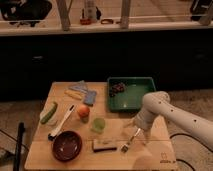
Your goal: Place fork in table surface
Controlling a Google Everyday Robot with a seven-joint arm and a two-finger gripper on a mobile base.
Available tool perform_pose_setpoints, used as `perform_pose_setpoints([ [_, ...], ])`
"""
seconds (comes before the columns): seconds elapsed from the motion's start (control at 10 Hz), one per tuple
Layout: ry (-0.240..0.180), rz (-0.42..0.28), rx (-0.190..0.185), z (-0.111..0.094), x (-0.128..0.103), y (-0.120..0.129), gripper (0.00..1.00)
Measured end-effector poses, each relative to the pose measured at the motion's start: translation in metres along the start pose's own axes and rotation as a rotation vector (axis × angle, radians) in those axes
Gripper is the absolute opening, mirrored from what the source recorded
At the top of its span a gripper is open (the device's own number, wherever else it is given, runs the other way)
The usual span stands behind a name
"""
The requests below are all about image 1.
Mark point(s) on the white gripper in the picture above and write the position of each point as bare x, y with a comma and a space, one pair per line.
143, 120

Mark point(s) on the silver fork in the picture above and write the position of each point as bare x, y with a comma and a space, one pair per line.
127, 145

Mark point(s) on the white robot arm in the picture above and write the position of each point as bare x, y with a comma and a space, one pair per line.
158, 103

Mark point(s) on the green plastic tray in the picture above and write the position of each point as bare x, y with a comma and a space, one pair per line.
130, 100

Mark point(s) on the green cup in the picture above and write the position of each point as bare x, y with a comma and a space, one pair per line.
98, 125

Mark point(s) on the dark wooden block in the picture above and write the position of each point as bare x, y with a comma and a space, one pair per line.
99, 145

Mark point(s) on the dark grapes bunch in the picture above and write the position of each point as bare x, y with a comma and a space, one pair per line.
117, 88

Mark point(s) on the blue sponge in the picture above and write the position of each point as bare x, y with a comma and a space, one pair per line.
90, 98

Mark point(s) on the orange fruit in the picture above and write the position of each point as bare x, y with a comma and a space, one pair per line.
83, 111

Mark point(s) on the grey blue cloth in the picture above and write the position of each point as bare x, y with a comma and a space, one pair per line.
79, 86

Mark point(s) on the dark red bowl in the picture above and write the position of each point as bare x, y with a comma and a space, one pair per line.
67, 146

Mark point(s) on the green cucumber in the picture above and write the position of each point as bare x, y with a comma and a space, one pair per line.
48, 112

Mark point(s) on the black pole stand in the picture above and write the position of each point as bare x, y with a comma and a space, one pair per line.
17, 158

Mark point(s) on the white bottle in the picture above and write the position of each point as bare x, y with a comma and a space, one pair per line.
90, 13

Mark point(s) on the black bag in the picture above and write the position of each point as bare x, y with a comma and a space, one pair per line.
29, 12

